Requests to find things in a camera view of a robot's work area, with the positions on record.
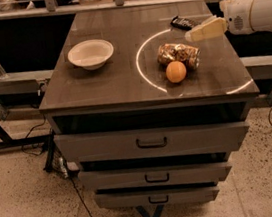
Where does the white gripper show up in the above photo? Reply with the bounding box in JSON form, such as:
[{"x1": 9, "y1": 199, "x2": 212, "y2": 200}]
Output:
[{"x1": 184, "y1": 0, "x2": 255, "y2": 42}]

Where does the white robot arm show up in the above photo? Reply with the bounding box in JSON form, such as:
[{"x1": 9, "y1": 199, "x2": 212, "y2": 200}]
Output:
[{"x1": 184, "y1": 0, "x2": 272, "y2": 42}]

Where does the orange fruit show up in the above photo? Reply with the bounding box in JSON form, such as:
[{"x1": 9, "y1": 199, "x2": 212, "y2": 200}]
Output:
[{"x1": 166, "y1": 61, "x2": 187, "y2": 84}]

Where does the grey drawer cabinet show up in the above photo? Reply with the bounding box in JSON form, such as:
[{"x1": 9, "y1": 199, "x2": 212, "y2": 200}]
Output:
[{"x1": 27, "y1": 0, "x2": 272, "y2": 217}]

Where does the white paper bowl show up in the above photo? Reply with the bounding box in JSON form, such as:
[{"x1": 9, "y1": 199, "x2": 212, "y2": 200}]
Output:
[{"x1": 67, "y1": 39, "x2": 114, "y2": 71}]

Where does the top grey drawer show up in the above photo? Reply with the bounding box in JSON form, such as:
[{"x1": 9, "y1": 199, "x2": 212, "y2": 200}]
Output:
[{"x1": 54, "y1": 122, "x2": 249, "y2": 163}]

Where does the grey drawer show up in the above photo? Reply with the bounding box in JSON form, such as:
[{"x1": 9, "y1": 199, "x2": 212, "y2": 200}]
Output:
[
  {"x1": 78, "y1": 162, "x2": 231, "y2": 192},
  {"x1": 54, "y1": 122, "x2": 249, "y2": 163},
  {"x1": 95, "y1": 186, "x2": 219, "y2": 209}
]

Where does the middle grey drawer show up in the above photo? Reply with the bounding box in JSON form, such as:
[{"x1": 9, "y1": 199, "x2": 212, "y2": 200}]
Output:
[{"x1": 78, "y1": 162, "x2": 231, "y2": 192}]

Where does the bottom grey drawer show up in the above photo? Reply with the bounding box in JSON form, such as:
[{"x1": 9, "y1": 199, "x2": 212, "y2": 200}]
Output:
[{"x1": 95, "y1": 186, "x2": 219, "y2": 209}]

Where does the grey side bench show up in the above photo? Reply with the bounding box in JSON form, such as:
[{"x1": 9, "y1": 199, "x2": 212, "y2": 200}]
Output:
[{"x1": 0, "y1": 70, "x2": 52, "y2": 95}]

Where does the black floor cable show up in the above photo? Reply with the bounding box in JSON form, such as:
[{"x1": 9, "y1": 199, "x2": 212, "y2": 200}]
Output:
[{"x1": 17, "y1": 107, "x2": 100, "y2": 217}]

